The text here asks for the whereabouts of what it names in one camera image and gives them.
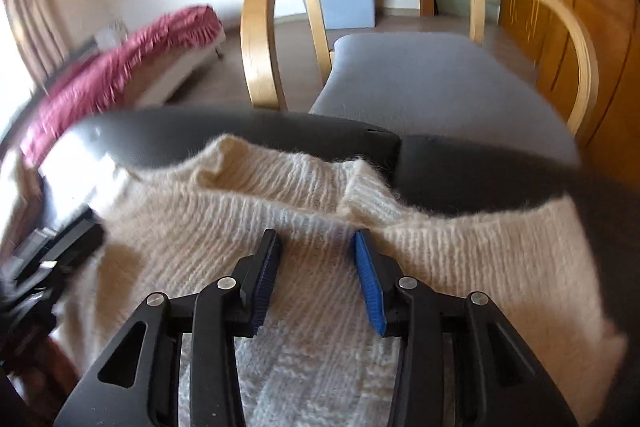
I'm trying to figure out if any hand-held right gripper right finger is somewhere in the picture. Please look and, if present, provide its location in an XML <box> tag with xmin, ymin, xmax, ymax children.
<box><xmin>354</xmin><ymin>229</ymin><xmax>581</xmax><ymax>427</ymax></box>

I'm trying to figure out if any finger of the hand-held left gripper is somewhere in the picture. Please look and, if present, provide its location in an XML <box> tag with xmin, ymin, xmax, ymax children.
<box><xmin>22</xmin><ymin>207</ymin><xmax>106</xmax><ymax>278</ymax></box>

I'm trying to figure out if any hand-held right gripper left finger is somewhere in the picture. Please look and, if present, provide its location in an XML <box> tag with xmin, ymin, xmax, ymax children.
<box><xmin>52</xmin><ymin>229</ymin><xmax>281</xmax><ymax>427</ymax></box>

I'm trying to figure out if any white knit sweater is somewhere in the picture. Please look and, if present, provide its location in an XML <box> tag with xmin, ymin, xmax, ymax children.
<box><xmin>50</xmin><ymin>134</ymin><xmax>628</xmax><ymax>427</ymax></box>

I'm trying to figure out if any person's left forearm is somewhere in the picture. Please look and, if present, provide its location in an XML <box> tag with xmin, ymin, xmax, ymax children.
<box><xmin>0</xmin><ymin>337</ymin><xmax>81</xmax><ymax>427</ymax></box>

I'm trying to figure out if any red ruffled quilt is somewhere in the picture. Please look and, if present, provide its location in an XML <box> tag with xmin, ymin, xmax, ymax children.
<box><xmin>20</xmin><ymin>5</ymin><xmax>223</xmax><ymax>162</ymax></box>

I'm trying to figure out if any white floral nightstand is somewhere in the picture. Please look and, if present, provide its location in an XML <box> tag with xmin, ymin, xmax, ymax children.
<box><xmin>97</xmin><ymin>22</ymin><xmax>126</xmax><ymax>48</ymax></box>

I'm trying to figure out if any wooden chair with grey cushions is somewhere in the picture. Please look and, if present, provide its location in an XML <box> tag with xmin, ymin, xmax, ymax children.
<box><xmin>240</xmin><ymin>0</ymin><xmax>600</xmax><ymax>168</ymax></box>

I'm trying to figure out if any beige patterned curtain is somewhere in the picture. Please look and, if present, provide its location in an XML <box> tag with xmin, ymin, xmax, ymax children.
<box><xmin>0</xmin><ymin>0</ymin><xmax>71</xmax><ymax>82</ymax></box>

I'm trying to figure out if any grey plastic storage box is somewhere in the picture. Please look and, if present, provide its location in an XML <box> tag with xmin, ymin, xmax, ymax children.
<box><xmin>300</xmin><ymin>0</ymin><xmax>378</xmax><ymax>29</ymax></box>

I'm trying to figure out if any wooden wardrobe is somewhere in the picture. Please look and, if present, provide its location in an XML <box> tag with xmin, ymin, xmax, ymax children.
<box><xmin>492</xmin><ymin>0</ymin><xmax>640</xmax><ymax>188</ymax></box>

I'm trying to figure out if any beige bed frame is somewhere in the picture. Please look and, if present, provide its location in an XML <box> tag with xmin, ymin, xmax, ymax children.
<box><xmin>132</xmin><ymin>29</ymin><xmax>227</xmax><ymax>108</ymax></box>

